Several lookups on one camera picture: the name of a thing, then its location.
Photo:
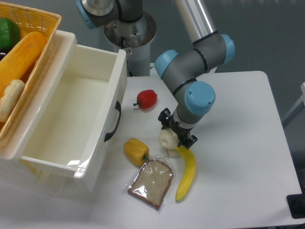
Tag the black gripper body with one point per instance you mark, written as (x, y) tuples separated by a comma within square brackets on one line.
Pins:
[(178, 129)]

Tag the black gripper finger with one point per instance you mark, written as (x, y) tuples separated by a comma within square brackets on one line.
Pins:
[(188, 141), (164, 118)]

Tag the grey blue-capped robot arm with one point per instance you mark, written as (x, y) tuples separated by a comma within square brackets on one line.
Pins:
[(179, 72)]

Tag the yellow banana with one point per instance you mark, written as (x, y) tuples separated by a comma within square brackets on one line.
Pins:
[(189, 173)]

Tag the red bell pepper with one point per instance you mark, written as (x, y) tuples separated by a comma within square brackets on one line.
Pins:
[(146, 99)]

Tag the yellow bell pepper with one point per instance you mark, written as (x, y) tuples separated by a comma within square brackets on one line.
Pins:
[(136, 151)]

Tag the bread slice in plastic bag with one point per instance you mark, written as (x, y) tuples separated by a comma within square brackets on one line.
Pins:
[(152, 182)]

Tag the white plastic drawer bin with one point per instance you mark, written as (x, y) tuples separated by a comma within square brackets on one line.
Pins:
[(60, 134)]

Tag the white furniture leg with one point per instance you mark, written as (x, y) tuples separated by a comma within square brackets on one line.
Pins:
[(295, 109)]

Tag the black object at table edge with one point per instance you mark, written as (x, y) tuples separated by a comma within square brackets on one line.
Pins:
[(296, 203)]

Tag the orange baguette loaf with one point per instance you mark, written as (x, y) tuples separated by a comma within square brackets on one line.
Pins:
[(19, 60)]

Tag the yellow wicker basket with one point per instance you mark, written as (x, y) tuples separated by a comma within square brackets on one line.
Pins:
[(28, 20)]

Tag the green bell pepper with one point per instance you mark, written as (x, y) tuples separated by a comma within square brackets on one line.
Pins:
[(9, 33)]

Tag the black drawer handle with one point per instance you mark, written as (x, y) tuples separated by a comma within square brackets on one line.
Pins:
[(115, 123)]

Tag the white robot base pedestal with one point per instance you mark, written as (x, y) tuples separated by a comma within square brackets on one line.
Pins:
[(135, 39)]

